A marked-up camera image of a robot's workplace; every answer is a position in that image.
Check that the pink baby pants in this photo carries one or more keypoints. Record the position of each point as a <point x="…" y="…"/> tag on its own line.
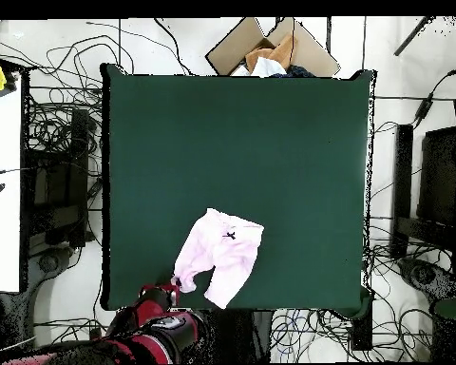
<point x="220" y="254"/>

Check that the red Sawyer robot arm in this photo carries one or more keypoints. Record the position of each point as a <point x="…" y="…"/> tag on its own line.
<point x="152" y="338"/>

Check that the black flat monitor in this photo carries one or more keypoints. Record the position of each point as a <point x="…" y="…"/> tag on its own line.
<point x="439" y="178"/>

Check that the grey round stand base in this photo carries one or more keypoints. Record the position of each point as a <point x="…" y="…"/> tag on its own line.
<point x="51" y="262"/>

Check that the black equipment rack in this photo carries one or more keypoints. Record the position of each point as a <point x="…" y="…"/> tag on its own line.
<point x="57" y="190"/>

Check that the dark green table cloth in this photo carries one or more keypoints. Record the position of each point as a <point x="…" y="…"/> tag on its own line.
<point x="250" y="152"/>

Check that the white side table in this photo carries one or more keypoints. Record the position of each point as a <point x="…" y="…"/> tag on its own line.
<point x="2" y="228"/>

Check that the white cloth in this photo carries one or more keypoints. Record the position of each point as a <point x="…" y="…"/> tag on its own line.
<point x="266" y="68"/>

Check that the black long bar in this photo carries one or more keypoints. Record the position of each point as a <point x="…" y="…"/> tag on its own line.
<point x="402" y="182"/>

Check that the dark blue cloth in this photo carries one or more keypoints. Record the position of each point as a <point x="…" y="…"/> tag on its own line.
<point x="298" y="71"/>

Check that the open cardboard box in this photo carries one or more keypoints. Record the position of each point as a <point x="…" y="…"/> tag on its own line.
<point x="235" y="42"/>

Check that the orange cloth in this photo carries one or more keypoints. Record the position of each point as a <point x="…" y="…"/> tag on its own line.
<point x="281" y="51"/>

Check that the black power adapter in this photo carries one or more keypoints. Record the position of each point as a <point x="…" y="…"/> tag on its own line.
<point x="423" y="107"/>

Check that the dark thin pole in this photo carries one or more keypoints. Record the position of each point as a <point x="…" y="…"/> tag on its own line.
<point x="412" y="36"/>

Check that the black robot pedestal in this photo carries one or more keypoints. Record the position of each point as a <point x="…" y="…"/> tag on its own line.
<point x="235" y="336"/>

